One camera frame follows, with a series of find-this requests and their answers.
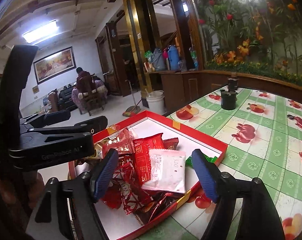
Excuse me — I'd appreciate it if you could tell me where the brown gold snack bag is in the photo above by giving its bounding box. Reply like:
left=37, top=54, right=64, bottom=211
left=87, top=139, right=109, bottom=160

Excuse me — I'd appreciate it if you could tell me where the red flower snack packet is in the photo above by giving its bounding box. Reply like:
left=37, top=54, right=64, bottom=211
left=102, top=128, right=134, bottom=158

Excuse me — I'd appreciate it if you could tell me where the green snack packet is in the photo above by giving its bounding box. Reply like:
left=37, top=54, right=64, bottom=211
left=185, top=154, right=219, bottom=168

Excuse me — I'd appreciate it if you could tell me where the dark red patterned candy packet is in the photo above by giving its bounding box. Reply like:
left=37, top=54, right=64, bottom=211
left=112, top=163, right=148, bottom=215

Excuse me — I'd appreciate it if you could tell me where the red white-print snack packet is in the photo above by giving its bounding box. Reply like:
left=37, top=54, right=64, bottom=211
left=133, top=133, right=164, bottom=187

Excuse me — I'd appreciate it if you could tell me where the pink white snack packet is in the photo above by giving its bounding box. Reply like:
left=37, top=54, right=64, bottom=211
left=141, top=149, right=186, bottom=194

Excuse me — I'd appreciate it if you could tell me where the small dark red packet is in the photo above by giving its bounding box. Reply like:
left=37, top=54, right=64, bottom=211
left=163, top=138, right=179, bottom=150

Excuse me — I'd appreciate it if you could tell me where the person's left hand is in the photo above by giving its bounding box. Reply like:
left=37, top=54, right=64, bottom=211
left=0, top=172, right=45, bottom=231

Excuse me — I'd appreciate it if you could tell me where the wooden chair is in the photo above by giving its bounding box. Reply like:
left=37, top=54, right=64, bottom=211
left=79, top=76, right=104, bottom=116

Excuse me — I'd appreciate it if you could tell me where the seated person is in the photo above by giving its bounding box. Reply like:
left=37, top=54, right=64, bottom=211
left=71, top=67, right=108, bottom=109

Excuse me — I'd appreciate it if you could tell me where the red white tray box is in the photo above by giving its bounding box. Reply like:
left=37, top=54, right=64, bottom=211
left=93, top=111, right=227, bottom=239

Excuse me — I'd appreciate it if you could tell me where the white bucket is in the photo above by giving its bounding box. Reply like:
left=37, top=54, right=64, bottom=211
left=146, top=90, right=166, bottom=115

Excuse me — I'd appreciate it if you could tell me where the black cup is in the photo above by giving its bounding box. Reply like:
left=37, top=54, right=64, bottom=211
left=220, top=89, right=237, bottom=111

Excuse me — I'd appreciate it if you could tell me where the blue thermos jug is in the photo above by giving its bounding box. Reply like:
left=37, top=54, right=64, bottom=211
left=167, top=45, right=180, bottom=71

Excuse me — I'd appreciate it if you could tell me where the flower planter display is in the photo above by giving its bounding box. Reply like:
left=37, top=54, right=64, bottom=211
left=190, top=0, right=302, bottom=90

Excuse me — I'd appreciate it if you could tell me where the framed wall painting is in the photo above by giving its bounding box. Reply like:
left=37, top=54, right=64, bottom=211
left=33, top=47, right=76, bottom=84

